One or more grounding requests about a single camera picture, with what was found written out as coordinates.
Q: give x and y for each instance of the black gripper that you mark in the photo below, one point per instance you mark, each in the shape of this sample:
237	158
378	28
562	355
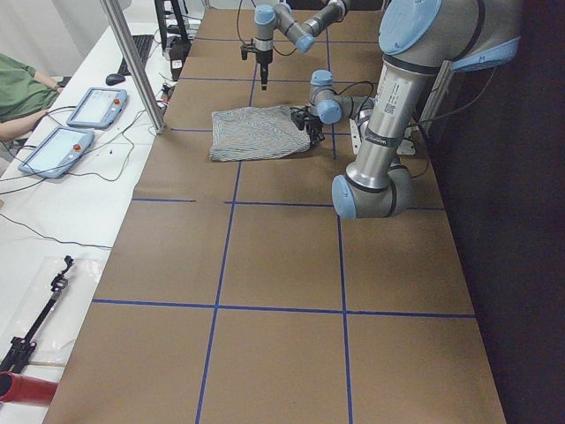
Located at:
263	59
312	124

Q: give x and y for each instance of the striped polo shirt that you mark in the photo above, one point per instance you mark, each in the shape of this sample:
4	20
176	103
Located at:
252	133

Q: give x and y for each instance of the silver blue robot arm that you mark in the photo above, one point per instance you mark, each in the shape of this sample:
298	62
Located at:
416	38
269	18

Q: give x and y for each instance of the black box with label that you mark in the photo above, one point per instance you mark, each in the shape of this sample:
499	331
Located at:
176	51

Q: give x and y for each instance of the black keyboard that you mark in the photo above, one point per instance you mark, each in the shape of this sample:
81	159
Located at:
143	44

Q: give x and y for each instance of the black computer mouse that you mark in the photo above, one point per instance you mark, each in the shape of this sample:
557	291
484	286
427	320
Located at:
114	79

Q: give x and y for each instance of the upper teach pendant tablet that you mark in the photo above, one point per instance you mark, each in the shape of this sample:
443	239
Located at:
98	109

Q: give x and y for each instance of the teach pendant tablet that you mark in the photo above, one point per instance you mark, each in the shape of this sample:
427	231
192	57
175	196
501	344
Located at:
57	153
98	109

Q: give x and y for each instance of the lower teach pendant tablet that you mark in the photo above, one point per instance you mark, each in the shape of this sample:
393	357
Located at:
57	153

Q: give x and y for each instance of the person in green shirt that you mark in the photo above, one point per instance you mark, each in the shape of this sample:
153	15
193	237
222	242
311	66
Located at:
26	96

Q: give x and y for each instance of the red cylinder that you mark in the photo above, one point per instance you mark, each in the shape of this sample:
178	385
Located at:
26	390

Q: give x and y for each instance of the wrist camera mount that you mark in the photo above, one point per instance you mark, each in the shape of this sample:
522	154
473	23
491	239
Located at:
247	48
298	117

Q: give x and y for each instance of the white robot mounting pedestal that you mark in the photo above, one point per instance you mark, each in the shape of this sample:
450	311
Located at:
405	145

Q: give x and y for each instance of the aluminium frame post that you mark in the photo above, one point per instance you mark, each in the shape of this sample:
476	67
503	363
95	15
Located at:
125	42

